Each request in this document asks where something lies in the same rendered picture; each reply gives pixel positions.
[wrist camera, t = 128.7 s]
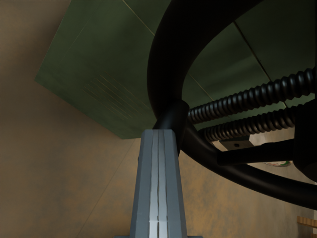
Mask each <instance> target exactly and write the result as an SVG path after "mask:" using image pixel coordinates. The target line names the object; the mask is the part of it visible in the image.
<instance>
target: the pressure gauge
mask: <svg viewBox="0 0 317 238"><path fill-rule="evenodd" d="M269 143H273V142H269ZM269 143H264V144H262V145H265V144H269ZM263 163H264V164H266V165H270V166H274V167H288V166H290V165H291V164H292V161H276V162H263Z"/></svg>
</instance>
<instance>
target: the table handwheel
mask: <svg viewBox="0 0 317 238"><path fill-rule="evenodd" d="M262 1H264V0H171V2H170V4H169V5H168V8H167V9H166V11H165V13H164V15H163V17H162V20H161V22H160V24H159V26H158V28H157V30H156V33H155V36H154V39H153V41H152V45H151V49H150V53H149V59H148V66H147V91H148V96H149V101H150V104H151V107H152V110H153V113H154V115H155V117H156V119H157V120H158V118H159V116H160V115H161V113H162V112H163V111H164V109H165V108H166V106H167V104H168V103H169V101H170V100H171V99H180V100H182V88H183V83H184V79H185V77H186V75H187V72H188V70H189V68H190V67H191V65H192V64H193V62H194V61H195V59H196V58H197V56H198V55H199V54H200V52H201V51H202V50H203V49H204V48H205V47H206V45H207V44H208V43H209V42H210V41H211V40H212V39H213V38H214V37H216V36H217V35H218V34H219V33H220V32H221V31H223V30H224V29H225V28H226V27H227V26H229V25H230V24H231V23H232V22H233V21H235V20H236V19H237V18H239V17H240V16H241V15H243V14H244V13H246V12H247V11H249V10H250V9H252V8H253V7H255V6H256V5H258V4H259V3H261V2H262ZM315 66H316V67H317V1H316V4H315ZM181 150H182V151H183V152H184V153H185V154H187V155H188V156H189V157H191V158H192V159H193V160H195V161H196V162H197V163H199V164H201V165H202V166H204V167H205V168H207V169H209V170H210V171H212V172H214V173H216V174H218V175H220V176H222V177H224V178H226V179H228V180H230V181H232V182H234V183H236V184H239V185H241V186H243V187H246V188H249V189H251V190H254V191H256V192H259V193H262V194H264V195H267V196H270V197H273V198H276V199H279V200H282V201H285V202H288V203H291V204H295V205H299V206H302V207H306V208H309V209H312V210H316V211H317V185H314V184H310V183H305V182H301V181H297V180H293V179H290V178H285V177H282V176H278V175H276V174H272V173H269V172H266V171H264V170H260V169H258V168H255V167H253V166H250V165H248V164H247V163H257V162H282V161H293V164H294V166H295V167H296V168H297V169H298V170H299V171H301V172H302V173H303V174H304V175H305V176H306V177H308V178H309V179H310V180H312V181H314V182H316V183H317V73H316V77H315V98H314V99H313V100H311V101H309V102H307V103H306V104H304V105H303V106H301V107H300V109H299V110H298V111H297V113H296V117H295V132H294V138H293V139H288V140H283V141H279V142H274V143H269V144H264V145H259V146H255V147H249V148H242V149H236V150H230V151H221V150H219V149H217V148H216V147H215V146H213V145H212V144H210V143H209V142H208V141H207V140H205V139H204V138H203V137H202V136H201V135H200V134H199V133H198V132H197V131H196V129H195V128H194V127H193V126H192V124H191V123H190V121H189V120H188V119H187V123H186V129H185V133H184V138H183V142H182V146H181Z"/></svg>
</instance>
